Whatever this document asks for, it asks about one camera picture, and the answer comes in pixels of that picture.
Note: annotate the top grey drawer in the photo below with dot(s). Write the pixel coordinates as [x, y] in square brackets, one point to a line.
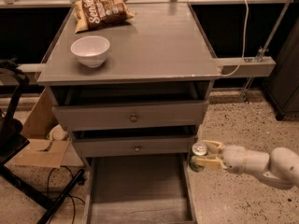
[129, 116]

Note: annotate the green soda can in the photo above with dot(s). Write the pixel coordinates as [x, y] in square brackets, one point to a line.
[198, 150]

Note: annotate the white paper roll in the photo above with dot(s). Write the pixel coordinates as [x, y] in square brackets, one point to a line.
[58, 134]

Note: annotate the black stand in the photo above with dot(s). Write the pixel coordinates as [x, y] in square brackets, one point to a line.
[12, 142]

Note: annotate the white bowl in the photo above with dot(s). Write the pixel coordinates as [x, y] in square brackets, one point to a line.
[91, 51]

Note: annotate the brown chip bag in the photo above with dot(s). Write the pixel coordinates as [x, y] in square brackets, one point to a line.
[91, 14]

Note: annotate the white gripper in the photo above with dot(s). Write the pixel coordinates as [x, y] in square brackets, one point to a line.
[234, 160]

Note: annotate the grey drawer cabinet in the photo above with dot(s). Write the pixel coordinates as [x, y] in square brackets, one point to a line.
[158, 56]

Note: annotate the grey drawer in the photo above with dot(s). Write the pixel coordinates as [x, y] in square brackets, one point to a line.
[142, 145]
[129, 116]
[149, 189]

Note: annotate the dark cabinet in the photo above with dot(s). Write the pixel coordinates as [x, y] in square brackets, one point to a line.
[282, 87]

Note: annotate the middle grey drawer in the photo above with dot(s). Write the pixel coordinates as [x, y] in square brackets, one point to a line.
[142, 145]

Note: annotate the grey metal rail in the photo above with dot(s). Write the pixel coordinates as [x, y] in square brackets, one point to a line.
[246, 67]

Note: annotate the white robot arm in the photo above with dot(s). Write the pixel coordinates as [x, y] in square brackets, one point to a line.
[279, 169]

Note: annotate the cardboard box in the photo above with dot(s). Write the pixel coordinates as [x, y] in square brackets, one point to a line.
[41, 151]

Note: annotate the bottom grey drawer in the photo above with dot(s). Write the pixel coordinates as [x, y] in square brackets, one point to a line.
[149, 189]

